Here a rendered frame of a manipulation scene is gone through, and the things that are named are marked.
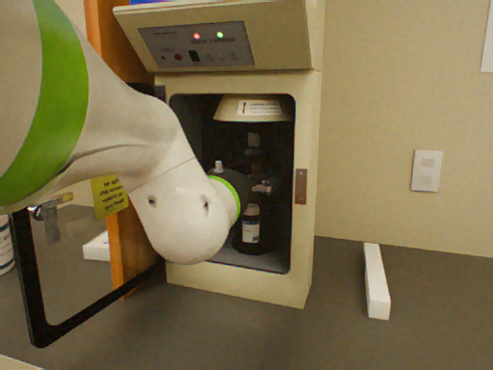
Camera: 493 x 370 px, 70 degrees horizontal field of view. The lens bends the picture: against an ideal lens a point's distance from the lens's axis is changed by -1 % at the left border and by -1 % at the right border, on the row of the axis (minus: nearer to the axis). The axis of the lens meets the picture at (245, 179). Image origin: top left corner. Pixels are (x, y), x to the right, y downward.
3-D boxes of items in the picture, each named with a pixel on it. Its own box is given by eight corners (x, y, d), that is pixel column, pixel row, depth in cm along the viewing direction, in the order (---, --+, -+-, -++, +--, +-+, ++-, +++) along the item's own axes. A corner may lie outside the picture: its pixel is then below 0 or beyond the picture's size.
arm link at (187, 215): (157, 292, 44) (228, 261, 40) (107, 204, 43) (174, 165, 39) (200, 247, 57) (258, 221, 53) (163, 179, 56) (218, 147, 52)
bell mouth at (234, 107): (230, 115, 87) (230, 92, 86) (301, 117, 82) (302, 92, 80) (198, 120, 71) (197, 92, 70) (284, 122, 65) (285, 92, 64)
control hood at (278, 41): (153, 72, 71) (150, 19, 68) (315, 69, 60) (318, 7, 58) (115, 69, 60) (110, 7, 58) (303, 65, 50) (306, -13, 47)
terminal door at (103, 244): (166, 267, 79) (154, 83, 69) (35, 355, 52) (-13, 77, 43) (163, 266, 79) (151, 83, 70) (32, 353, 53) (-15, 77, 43)
